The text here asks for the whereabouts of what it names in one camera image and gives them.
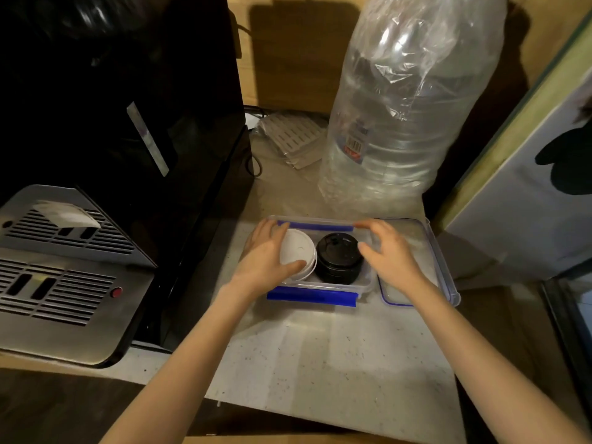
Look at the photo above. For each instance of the person's left hand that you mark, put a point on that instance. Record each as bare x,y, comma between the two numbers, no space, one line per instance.
261,265

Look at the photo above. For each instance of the person's right hand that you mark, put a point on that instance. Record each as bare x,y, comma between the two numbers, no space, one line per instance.
395,261

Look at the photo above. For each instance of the person's right thumb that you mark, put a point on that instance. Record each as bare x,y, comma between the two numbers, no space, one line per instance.
367,252

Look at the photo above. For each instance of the person's left thumb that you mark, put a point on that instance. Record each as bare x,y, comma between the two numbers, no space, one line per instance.
293,269

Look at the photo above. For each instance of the stack of white cup lids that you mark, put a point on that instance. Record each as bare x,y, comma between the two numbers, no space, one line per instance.
300,252

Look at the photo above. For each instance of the person's right forearm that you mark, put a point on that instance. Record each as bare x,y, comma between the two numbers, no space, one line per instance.
481,365

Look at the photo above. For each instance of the person's left forearm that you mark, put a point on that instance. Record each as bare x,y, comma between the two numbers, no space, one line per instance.
185,365

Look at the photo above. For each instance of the stack of black cup lids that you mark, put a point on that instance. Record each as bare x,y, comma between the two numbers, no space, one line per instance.
337,258

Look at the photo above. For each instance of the clear container with blue clips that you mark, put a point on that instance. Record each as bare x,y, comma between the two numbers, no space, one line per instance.
319,295

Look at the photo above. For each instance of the clear container lid blue rim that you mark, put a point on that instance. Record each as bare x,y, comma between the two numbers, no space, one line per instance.
430,258

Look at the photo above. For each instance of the white slotted parts in bag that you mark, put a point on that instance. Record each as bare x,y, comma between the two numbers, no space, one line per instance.
296,138

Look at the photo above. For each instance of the large clear plastic water bottle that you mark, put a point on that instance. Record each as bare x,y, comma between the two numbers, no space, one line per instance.
407,110

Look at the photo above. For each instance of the white board with green edge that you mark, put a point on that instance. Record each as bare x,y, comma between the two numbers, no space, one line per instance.
522,198

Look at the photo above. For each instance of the red drip tray float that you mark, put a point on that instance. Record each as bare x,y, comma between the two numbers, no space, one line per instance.
116,292

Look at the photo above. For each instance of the white strip sticker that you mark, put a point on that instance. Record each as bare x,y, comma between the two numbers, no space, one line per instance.
148,138

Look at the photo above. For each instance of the dark glass panel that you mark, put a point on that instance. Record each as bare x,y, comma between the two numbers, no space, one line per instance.
571,319

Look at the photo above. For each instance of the silver slotted drip tray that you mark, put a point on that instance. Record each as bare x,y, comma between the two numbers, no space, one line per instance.
60,291

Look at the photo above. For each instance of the black coffee machine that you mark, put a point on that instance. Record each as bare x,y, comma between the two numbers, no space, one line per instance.
115,110

